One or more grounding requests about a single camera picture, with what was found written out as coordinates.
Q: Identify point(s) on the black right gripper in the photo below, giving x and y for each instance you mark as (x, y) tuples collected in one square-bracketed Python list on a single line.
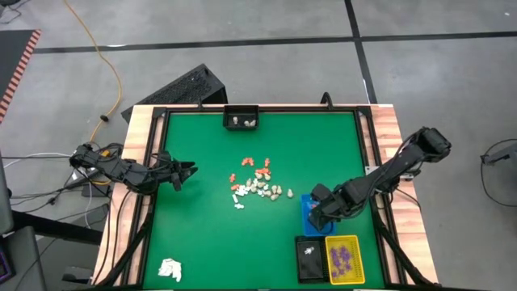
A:
[(331, 204)]

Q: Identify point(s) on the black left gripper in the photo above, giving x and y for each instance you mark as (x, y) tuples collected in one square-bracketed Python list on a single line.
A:
[(167, 169)]

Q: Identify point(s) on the small white plastic skeleton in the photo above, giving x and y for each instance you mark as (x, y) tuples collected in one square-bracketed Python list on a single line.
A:
[(309, 250)]

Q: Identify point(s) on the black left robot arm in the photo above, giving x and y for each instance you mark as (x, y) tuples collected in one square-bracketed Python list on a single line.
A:
[(117, 169)]

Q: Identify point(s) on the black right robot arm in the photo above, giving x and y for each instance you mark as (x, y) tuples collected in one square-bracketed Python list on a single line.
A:
[(387, 169)]

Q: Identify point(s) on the blue plastic basket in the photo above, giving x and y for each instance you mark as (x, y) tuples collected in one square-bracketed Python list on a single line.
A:
[(303, 222)]

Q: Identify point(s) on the yellow plastic basket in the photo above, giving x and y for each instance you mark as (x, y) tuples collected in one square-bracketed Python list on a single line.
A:
[(357, 242)]

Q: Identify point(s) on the black rectangular plastic basket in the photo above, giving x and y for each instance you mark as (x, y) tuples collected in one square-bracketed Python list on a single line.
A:
[(310, 266)]

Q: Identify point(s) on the green table mat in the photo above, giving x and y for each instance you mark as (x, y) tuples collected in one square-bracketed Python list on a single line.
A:
[(202, 242)]

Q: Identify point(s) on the small black plastic basket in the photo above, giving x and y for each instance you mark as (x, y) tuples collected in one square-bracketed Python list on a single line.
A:
[(242, 115)]

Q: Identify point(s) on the black perforated metal case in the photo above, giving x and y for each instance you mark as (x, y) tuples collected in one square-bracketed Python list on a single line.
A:
[(182, 91)]

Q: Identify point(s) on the crumpled white paper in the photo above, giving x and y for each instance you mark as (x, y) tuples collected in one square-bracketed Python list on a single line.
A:
[(170, 268)]

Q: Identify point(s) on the black floor beam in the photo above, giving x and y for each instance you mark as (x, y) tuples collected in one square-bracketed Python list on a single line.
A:
[(56, 228)]

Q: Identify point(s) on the gray box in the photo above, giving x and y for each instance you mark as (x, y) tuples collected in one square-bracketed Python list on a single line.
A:
[(22, 258)]

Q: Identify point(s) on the gray stand leg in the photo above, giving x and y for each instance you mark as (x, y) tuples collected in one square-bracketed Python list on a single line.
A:
[(501, 155)]

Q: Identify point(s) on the black orange striped mat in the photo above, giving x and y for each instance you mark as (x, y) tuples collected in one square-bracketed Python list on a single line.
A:
[(16, 64)]

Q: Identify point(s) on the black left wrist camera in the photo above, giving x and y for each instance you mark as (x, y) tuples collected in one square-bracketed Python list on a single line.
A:
[(177, 186)]

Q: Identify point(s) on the black metal table frame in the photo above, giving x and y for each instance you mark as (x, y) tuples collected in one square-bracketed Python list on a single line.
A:
[(190, 108)]

